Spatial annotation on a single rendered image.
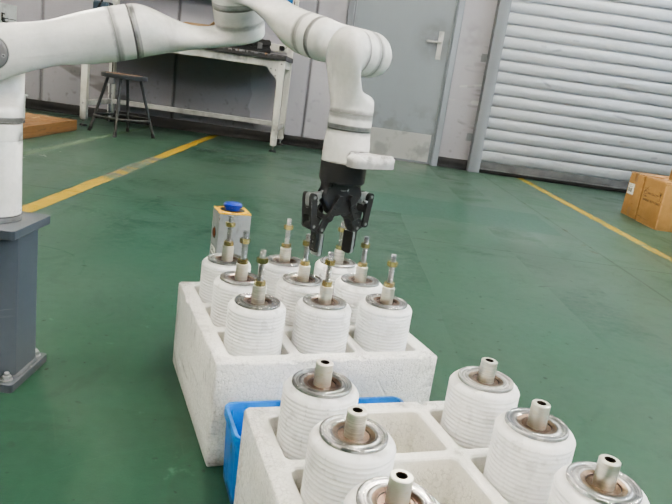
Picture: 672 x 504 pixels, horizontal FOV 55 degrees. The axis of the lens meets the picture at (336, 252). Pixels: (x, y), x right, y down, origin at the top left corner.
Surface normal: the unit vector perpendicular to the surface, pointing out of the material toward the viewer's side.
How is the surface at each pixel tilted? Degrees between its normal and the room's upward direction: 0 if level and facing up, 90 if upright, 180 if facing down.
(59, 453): 0
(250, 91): 90
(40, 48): 91
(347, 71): 107
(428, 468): 90
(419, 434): 90
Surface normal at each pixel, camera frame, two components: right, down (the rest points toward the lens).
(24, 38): 0.38, 0.10
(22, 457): 0.14, -0.96
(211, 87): -0.01, 0.25
